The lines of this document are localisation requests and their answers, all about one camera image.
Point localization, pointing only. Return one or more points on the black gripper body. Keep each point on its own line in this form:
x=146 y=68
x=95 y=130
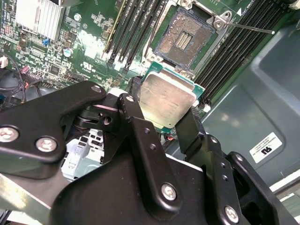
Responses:
x=105 y=199

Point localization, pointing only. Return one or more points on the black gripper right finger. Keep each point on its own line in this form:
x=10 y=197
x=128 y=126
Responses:
x=220 y=187

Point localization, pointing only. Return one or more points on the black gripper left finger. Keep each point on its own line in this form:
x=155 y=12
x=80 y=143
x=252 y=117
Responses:
x=146 y=161

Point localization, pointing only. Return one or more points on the silver topped CPU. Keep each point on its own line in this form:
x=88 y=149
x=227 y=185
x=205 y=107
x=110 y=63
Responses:
x=166 y=98

